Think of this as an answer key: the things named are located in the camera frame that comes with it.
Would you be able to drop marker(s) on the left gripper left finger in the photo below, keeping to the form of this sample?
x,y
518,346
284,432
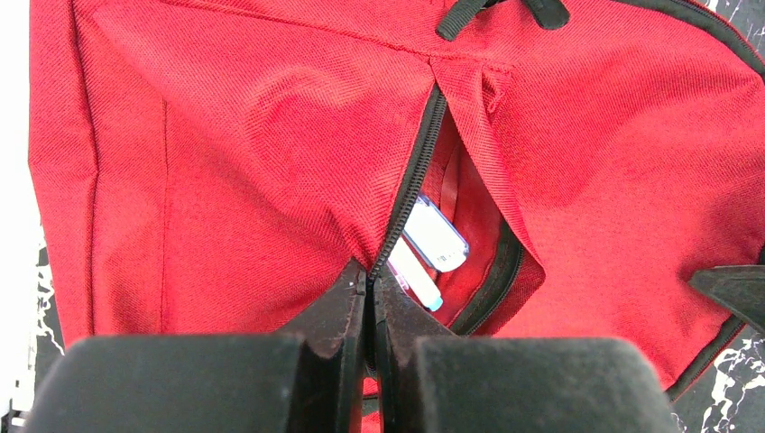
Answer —
x,y
306,377

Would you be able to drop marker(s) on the blue white marker pen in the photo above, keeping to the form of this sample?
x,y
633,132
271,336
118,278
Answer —
x,y
421,284

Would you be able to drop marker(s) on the light blue correction tape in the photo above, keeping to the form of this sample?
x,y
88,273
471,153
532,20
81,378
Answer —
x,y
433,237

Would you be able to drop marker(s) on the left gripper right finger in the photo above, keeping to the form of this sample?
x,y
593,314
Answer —
x,y
434,381

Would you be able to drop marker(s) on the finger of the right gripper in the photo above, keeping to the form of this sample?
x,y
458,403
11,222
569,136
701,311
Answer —
x,y
738,288

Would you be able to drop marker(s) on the red student backpack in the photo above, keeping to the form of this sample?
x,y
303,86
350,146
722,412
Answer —
x,y
210,167

